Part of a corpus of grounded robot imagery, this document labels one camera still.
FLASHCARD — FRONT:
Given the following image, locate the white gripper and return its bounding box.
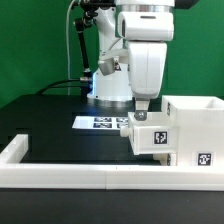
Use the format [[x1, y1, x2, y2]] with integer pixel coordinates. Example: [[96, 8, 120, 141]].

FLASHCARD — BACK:
[[128, 42, 167, 121]]

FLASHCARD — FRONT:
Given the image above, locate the white plain drawer box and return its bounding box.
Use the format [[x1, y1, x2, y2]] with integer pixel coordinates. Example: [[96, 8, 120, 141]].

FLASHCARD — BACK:
[[120, 112, 179, 155]]

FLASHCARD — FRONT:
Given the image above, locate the white drawer box with knob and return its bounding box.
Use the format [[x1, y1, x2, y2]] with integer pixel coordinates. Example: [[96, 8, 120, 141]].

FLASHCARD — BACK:
[[153, 153, 177, 166]]

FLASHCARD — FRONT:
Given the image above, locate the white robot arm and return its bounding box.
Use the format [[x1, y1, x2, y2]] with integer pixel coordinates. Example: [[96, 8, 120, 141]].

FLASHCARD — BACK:
[[99, 0, 200, 121]]

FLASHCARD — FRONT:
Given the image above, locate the paper sheet with markers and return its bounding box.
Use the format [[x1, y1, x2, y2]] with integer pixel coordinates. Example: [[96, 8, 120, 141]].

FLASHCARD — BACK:
[[72, 116, 128, 130]]

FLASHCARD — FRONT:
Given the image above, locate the white L-shaped obstacle fence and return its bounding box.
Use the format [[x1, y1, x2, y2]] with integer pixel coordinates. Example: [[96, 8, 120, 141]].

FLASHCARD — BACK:
[[0, 134, 224, 191]]

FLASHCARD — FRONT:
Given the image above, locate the white drawer cabinet frame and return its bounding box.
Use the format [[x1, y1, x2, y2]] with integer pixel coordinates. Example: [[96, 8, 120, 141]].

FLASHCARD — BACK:
[[161, 96, 224, 167]]

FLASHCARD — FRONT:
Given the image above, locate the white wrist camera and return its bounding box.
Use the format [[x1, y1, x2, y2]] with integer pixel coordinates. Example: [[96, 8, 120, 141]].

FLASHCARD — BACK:
[[117, 11, 174, 41]]

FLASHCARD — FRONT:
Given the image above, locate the black cable on table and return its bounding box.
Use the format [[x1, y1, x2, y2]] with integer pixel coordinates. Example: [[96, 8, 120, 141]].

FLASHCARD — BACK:
[[35, 78, 92, 96]]

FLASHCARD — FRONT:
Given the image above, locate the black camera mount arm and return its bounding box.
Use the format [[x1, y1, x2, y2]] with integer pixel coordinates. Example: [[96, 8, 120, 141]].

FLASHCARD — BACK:
[[72, 0, 115, 78]]

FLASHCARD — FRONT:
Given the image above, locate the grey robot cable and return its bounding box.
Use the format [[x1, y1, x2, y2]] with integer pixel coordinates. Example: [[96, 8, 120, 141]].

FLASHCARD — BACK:
[[65, 0, 76, 96]]

